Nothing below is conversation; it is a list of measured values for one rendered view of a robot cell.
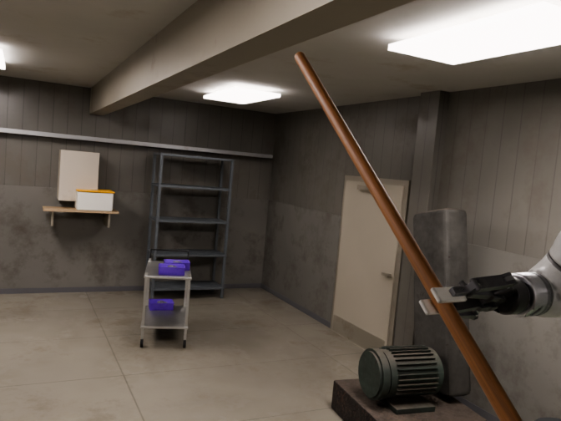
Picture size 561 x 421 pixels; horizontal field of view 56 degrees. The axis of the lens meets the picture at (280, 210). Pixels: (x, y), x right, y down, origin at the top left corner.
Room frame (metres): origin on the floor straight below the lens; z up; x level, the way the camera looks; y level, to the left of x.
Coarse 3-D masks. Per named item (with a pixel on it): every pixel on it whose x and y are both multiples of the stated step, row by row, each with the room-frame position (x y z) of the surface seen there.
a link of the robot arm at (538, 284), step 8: (520, 272) 1.07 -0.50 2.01; (528, 272) 1.07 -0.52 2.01; (528, 280) 1.03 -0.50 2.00; (536, 280) 1.04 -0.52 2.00; (544, 280) 1.05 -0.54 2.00; (528, 288) 1.03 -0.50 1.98; (536, 288) 1.02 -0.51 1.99; (544, 288) 1.04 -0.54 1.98; (536, 296) 1.02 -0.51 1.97; (544, 296) 1.03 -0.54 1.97; (552, 296) 1.04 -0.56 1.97; (528, 304) 1.03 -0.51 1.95; (536, 304) 1.02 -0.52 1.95; (544, 304) 1.03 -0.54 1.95; (528, 312) 1.03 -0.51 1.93; (536, 312) 1.04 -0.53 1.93
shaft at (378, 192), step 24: (312, 72) 1.40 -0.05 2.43; (336, 120) 1.27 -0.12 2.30; (360, 168) 1.17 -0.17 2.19; (384, 192) 1.11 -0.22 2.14; (384, 216) 1.09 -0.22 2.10; (408, 240) 1.03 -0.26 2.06; (456, 312) 0.92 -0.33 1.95; (456, 336) 0.89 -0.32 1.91; (480, 360) 0.86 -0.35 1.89; (480, 384) 0.84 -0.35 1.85; (504, 408) 0.80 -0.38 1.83
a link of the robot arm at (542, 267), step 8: (544, 256) 1.10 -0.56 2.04; (536, 264) 1.11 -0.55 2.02; (544, 264) 1.08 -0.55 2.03; (552, 264) 1.06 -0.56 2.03; (536, 272) 1.08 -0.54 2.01; (544, 272) 1.07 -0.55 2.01; (552, 272) 1.06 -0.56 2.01; (560, 272) 1.04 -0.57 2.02; (552, 280) 1.05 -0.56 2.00; (560, 280) 1.04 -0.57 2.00; (552, 288) 1.05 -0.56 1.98; (560, 288) 1.04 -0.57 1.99; (560, 296) 1.04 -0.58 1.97; (552, 304) 1.04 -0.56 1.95; (560, 304) 1.05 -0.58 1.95; (544, 312) 1.05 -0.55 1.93; (552, 312) 1.06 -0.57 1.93; (560, 312) 1.06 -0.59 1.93
